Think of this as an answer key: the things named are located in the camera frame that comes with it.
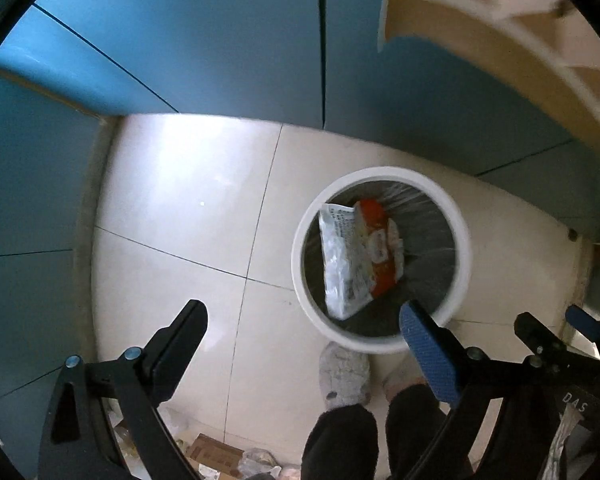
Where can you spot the crumpled clear plastic bag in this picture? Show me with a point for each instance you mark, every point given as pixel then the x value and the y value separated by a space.
pixel 260 465

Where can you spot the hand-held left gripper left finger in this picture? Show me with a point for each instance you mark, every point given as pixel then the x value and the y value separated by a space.
pixel 180 340

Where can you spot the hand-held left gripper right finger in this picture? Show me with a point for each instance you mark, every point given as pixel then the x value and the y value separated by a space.
pixel 425 355

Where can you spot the brown cardboard box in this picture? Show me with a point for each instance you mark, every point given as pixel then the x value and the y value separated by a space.
pixel 215 455

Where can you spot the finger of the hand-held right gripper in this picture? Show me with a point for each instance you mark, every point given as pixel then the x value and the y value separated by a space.
pixel 582 317
pixel 535 332

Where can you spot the red and white packet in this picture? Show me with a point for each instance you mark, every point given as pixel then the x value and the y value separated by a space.
pixel 380 232

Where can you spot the black bin liner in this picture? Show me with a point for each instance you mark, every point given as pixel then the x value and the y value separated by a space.
pixel 430 280

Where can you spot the white printed plastic packet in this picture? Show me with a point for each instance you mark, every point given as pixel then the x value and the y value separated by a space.
pixel 340 260

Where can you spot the blue base cabinet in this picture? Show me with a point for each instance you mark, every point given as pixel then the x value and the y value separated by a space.
pixel 180 35

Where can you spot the silver grey sachet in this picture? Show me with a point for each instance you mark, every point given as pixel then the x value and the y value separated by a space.
pixel 562 440

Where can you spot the white round trash bin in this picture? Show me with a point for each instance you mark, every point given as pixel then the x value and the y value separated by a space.
pixel 299 260

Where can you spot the grey slipper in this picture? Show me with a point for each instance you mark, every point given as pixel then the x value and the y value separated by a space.
pixel 402 375
pixel 345 375

